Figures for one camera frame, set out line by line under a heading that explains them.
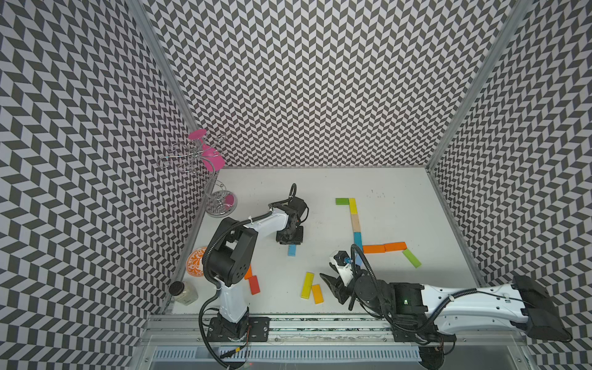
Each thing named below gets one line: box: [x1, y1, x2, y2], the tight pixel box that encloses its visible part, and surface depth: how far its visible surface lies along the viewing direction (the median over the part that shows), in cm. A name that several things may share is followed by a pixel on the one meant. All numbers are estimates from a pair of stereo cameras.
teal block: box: [353, 232, 364, 252], surface depth 96 cm
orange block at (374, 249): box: [362, 244, 386, 254], surface depth 91 cm
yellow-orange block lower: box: [311, 284, 325, 305], surface depth 82 cm
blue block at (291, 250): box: [287, 244, 297, 257], surface depth 91 cm
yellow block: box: [349, 198, 358, 216], surface depth 105 cm
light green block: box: [402, 248, 423, 269], surface depth 91 cm
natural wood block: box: [350, 213, 361, 233], surface depth 101 cm
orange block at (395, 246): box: [383, 241, 407, 253], surface depth 91 cm
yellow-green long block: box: [300, 271, 316, 300], surface depth 84 cm
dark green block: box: [335, 198, 350, 206], surface depth 107 cm
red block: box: [248, 275, 261, 296], surface depth 84 cm
